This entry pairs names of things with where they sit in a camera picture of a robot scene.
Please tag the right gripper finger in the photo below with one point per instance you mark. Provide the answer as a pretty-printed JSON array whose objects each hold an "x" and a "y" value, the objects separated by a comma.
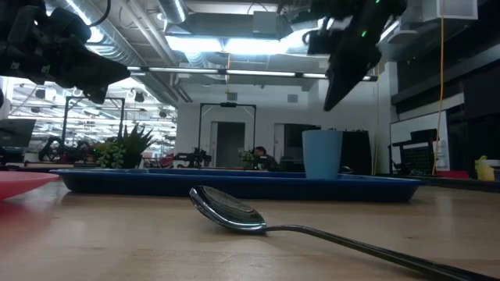
[{"x": 343, "y": 84}]

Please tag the pink plate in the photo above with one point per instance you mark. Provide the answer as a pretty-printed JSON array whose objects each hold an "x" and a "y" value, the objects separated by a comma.
[{"x": 19, "y": 183}]

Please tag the blue plastic tray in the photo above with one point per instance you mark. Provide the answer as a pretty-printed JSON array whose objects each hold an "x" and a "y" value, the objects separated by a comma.
[{"x": 234, "y": 191}]

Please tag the silver metal spoon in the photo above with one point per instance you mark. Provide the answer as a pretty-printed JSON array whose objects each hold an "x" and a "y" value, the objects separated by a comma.
[{"x": 226, "y": 210}]

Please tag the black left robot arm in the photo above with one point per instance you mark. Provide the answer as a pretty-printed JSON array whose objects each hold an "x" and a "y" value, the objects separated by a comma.
[{"x": 19, "y": 8}]

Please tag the black background robot arm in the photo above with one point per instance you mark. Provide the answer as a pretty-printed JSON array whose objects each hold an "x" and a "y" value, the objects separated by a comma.
[{"x": 193, "y": 158}]

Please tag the light blue cup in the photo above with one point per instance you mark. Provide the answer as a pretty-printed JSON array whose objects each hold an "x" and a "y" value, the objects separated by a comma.
[{"x": 322, "y": 156}]

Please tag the trailing succulent plant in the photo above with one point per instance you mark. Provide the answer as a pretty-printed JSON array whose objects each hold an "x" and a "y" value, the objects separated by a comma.
[{"x": 109, "y": 156}]

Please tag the spiky green potted plant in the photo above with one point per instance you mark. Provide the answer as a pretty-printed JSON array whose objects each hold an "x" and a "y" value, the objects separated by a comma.
[{"x": 134, "y": 148}]

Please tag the black cabinet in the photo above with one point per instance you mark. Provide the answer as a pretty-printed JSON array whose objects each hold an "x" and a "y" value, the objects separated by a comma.
[{"x": 355, "y": 152}]

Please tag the grey ceiling air unit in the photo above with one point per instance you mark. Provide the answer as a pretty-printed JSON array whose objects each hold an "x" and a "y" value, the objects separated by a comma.
[{"x": 265, "y": 23}]

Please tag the dark computer monitor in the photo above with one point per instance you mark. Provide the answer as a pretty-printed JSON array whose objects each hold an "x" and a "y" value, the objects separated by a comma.
[{"x": 15, "y": 132}]

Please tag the black perforated rack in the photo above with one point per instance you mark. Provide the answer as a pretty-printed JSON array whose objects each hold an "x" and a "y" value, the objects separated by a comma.
[{"x": 418, "y": 158}]

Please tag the person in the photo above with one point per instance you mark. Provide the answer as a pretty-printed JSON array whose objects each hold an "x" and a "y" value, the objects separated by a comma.
[{"x": 266, "y": 161}]

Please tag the long ceiling light bar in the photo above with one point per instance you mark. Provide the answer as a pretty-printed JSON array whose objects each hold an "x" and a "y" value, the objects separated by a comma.
[{"x": 234, "y": 72}]

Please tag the small green desk plant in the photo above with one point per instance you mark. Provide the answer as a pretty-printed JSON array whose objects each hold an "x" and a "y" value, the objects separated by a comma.
[{"x": 248, "y": 158}]

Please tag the red box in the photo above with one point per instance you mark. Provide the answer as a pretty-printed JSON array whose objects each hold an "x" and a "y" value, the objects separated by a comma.
[{"x": 453, "y": 174}]

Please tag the yellow bottle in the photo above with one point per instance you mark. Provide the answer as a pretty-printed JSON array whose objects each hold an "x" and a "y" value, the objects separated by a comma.
[{"x": 484, "y": 169}]

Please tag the black metal rig frame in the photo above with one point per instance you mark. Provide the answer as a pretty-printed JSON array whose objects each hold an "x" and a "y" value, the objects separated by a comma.
[
  {"x": 93, "y": 98},
  {"x": 227, "y": 104}
]

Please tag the large ribbed ceiling duct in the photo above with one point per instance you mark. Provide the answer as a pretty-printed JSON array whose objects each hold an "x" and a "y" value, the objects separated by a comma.
[{"x": 121, "y": 43}]

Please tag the round silver ceiling duct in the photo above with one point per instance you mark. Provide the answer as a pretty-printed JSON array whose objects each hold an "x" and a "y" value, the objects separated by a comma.
[{"x": 173, "y": 9}]

